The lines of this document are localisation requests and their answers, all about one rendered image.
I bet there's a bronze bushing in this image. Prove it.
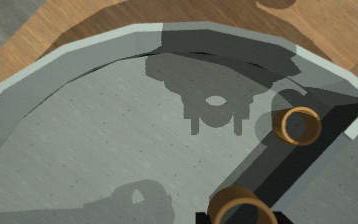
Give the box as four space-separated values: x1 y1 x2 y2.
272 106 322 146
207 186 278 224

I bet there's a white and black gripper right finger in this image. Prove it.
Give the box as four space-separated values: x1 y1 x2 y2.
272 211 294 224

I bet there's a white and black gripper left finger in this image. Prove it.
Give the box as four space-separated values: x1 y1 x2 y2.
196 212 212 224

